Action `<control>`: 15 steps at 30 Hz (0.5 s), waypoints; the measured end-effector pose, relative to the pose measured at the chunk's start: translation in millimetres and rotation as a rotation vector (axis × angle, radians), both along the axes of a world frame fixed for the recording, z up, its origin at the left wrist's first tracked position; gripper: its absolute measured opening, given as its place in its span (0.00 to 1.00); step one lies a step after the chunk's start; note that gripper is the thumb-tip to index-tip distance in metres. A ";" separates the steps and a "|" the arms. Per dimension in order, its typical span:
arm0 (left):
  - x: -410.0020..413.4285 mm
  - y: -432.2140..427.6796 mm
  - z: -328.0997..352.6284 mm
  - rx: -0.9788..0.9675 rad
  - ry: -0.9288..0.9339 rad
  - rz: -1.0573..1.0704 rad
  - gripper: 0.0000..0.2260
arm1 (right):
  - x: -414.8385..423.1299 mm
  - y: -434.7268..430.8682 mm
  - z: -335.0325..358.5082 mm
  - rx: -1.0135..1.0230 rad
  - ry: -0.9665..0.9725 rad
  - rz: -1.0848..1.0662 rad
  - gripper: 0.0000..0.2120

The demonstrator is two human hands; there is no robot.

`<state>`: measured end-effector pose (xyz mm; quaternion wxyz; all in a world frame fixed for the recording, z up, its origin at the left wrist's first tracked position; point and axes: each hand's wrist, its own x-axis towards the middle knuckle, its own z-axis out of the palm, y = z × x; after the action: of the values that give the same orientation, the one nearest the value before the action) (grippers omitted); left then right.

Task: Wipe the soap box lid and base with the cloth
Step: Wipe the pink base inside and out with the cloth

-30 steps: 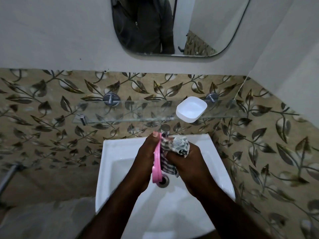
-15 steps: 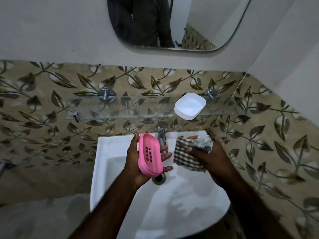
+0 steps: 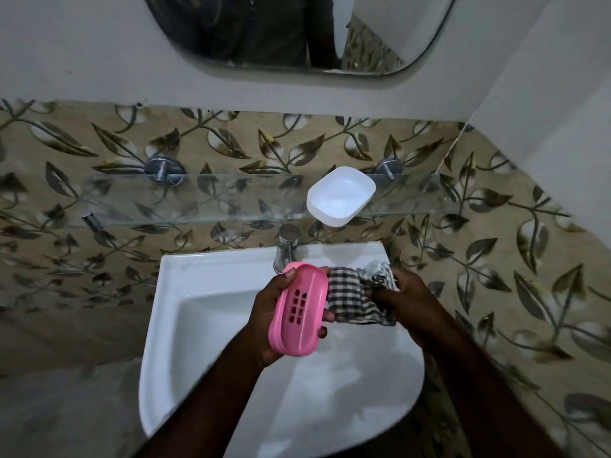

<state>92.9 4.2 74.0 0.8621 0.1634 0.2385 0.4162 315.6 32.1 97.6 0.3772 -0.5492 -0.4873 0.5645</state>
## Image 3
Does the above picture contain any person's left hand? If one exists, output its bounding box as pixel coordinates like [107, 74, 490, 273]
[245, 266, 336, 369]

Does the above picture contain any person's right hand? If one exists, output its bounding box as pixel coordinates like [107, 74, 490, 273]
[369, 267, 449, 349]

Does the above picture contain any black white checkered cloth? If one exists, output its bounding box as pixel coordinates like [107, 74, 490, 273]
[326, 260, 400, 327]

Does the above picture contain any pink plastic soap dish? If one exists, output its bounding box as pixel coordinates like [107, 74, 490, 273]
[268, 262, 329, 357]

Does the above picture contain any person's right forearm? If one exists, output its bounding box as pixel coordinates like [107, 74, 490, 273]
[415, 312, 569, 458]

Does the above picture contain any person's left forearm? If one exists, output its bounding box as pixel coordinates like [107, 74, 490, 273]
[136, 324, 268, 458]

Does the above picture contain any chrome basin tap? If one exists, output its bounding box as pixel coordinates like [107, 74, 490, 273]
[273, 224, 301, 275]

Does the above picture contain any white ceramic wash basin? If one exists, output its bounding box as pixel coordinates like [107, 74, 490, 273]
[138, 241, 425, 458]

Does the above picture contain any white plastic soap dish tray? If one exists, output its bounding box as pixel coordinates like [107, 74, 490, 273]
[306, 166, 377, 228]

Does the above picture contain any glass wall shelf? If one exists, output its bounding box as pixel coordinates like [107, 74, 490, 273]
[67, 171, 459, 229]

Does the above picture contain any chrome shelf bracket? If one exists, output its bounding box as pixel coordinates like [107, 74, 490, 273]
[375, 157, 404, 181]
[144, 156, 186, 185]

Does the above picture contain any wall mirror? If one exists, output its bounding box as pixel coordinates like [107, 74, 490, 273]
[142, 0, 460, 77]

